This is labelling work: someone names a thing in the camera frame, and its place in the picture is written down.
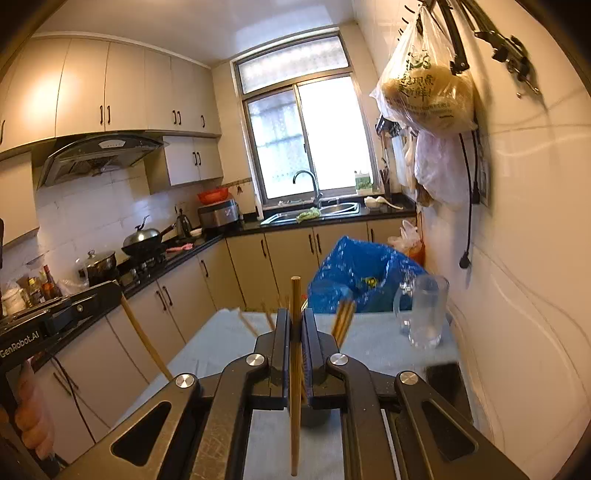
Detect range hood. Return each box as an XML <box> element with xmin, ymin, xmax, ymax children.
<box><xmin>37</xmin><ymin>131</ymin><xmax>171</xmax><ymax>189</ymax></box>

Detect steel rice cooker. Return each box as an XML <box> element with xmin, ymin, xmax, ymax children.
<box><xmin>198</xmin><ymin>199</ymin><xmax>242</xmax><ymax>229</ymax></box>

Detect white cutting board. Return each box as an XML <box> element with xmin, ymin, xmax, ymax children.
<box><xmin>392</xmin><ymin>138</ymin><xmax>407</xmax><ymax>185</ymax></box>

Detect black wall rack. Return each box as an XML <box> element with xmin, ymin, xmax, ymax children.
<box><xmin>375</xmin><ymin>115</ymin><xmax>402</xmax><ymax>139</ymax></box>

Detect grey-blue table cloth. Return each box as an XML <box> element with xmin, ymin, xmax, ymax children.
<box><xmin>115</xmin><ymin>308</ymin><xmax>483</xmax><ymax>480</ymax></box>

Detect clear plastic bag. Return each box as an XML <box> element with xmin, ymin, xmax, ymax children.
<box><xmin>413</xmin><ymin>129</ymin><xmax>472</xmax><ymax>208</ymax></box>

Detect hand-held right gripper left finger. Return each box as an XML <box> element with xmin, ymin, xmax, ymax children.
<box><xmin>55</xmin><ymin>308</ymin><xmax>291</xmax><ymax>480</ymax></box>

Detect wooden chopstick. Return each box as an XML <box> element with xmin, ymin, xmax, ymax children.
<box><xmin>119</xmin><ymin>295</ymin><xmax>174</xmax><ymax>381</ymax></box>
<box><xmin>330</xmin><ymin>300</ymin><xmax>349</xmax><ymax>344</ymax></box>
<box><xmin>289</xmin><ymin>275</ymin><xmax>303</xmax><ymax>477</ymax></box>
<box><xmin>337</xmin><ymin>299</ymin><xmax>356</xmax><ymax>347</ymax></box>

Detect black countertop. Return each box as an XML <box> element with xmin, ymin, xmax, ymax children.
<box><xmin>28</xmin><ymin>194</ymin><xmax>416</xmax><ymax>370</ymax></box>

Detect clear glass mug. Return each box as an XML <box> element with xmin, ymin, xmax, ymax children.
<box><xmin>392</xmin><ymin>275</ymin><xmax>451</xmax><ymax>350</ymax></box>

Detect steel cooking pot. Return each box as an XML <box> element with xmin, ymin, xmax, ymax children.
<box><xmin>76</xmin><ymin>249</ymin><xmax>118</xmax><ymax>284</ymax></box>

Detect beige upper cabinets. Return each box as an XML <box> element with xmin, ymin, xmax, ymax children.
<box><xmin>0</xmin><ymin>37</ymin><xmax>223</xmax><ymax>155</ymax></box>

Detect kitchen window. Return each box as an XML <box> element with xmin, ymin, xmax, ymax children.
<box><xmin>231</xmin><ymin>23</ymin><xmax>382</xmax><ymax>206</ymax></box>

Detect plastic bag with brown contents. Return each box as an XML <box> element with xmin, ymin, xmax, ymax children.
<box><xmin>405</xmin><ymin>134</ymin><xmax>437</xmax><ymax>208</ymax></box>

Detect black power cable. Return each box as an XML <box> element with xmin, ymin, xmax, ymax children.
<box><xmin>458</xmin><ymin>131</ymin><xmax>478</xmax><ymax>271</ymax></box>

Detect white plastic bag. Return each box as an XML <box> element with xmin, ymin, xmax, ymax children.
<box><xmin>387</xmin><ymin>219</ymin><xmax>423</xmax><ymax>254</ymax></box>

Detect gas stove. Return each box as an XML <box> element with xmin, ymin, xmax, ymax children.
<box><xmin>117</xmin><ymin>251</ymin><xmax>169</xmax><ymax>287</ymax></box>

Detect dark sauce bottle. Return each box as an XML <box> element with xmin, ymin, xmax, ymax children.
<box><xmin>42</xmin><ymin>264</ymin><xmax>58</xmax><ymax>301</ymax></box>

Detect thin black cable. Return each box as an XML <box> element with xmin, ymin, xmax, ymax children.
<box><xmin>44</xmin><ymin>353</ymin><xmax>109</xmax><ymax>432</ymax></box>

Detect chrome faucet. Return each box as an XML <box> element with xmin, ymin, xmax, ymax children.
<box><xmin>293</xmin><ymin>170</ymin><xmax>324</xmax><ymax>208</ymax></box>

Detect person's left hand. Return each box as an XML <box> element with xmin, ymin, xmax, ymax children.
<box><xmin>14</xmin><ymin>360</ymin><xmax>56</xmax><ymax>461</ymax></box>

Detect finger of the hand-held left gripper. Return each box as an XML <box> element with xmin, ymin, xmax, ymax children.
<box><xmin>46</xmin><ymin>281</ymin><xmax>122</xmax><ymax>335</ymax></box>

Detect steel wok lid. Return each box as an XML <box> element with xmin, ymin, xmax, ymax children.
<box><xmin>123</xmin><ymin>215</ymin><xmax>160</xmax><ymax>245</ymax></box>

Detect black wok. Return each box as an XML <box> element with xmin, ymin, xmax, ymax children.
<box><xmin>121</xmin><ymin>224</ymin><xmax>177</xmax><ymax>257</ymax></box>

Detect beige base cabinets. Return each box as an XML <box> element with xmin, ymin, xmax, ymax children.
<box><xmin>32</xmin><ymin>217</ymin><xmax>419</xmax><ymax>462</ymax></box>

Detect steel sink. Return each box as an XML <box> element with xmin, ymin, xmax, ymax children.
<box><xmin>261</xmin><ymin>200</ymin><xmax>361</xmax><ymax>226</ymax></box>

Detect plastic bag with bread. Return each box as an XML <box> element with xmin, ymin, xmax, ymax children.
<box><xmin>369</xmin><ymin>7</ymin><xmax>478</xmax><ymax>137</ymax></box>

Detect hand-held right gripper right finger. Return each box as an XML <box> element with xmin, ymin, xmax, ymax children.
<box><xmin>301</xmin><ymin>308</ymin><xmax>532</xmax><ymax>480</ymax></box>

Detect black wall hook rail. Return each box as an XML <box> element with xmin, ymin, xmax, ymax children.
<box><xmin>399</xmin><ymin>0</ymin><xmax>439</xmax><ymax>33</ymax></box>

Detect small beige wall cabinet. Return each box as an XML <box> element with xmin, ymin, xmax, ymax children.
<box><xmin>144</xmin><ymin>135</ymin><xmax>225</xmax><ymax>195</ymax></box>

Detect blue trash bag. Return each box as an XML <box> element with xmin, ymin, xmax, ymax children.
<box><xmin>307</xmin><ymin>236</ymin><xmax>426</xmax><ymax>315</ymax></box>

